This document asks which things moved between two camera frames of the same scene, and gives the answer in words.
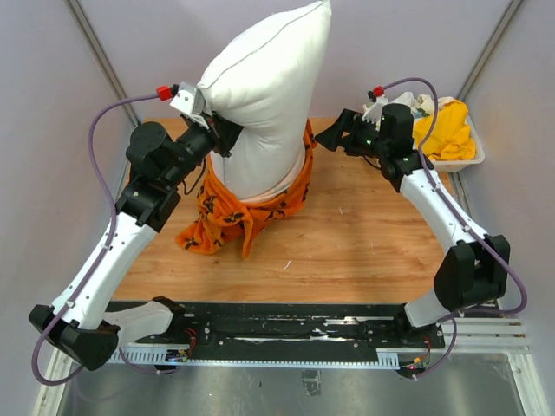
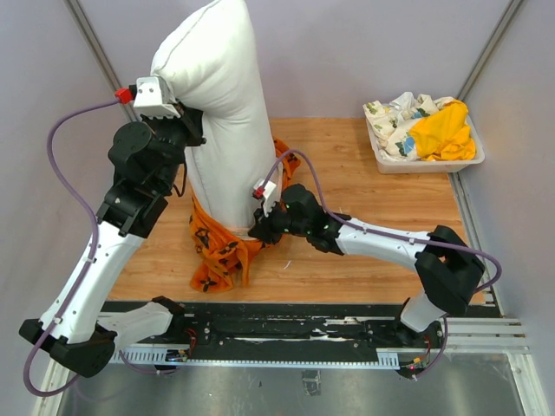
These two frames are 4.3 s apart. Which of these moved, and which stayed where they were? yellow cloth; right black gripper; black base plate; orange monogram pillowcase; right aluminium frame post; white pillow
Moved: orange monogram pillowcase; right black gripper; white pillow
Stayed: right aluminium frame post; yellow cloth; black base plate
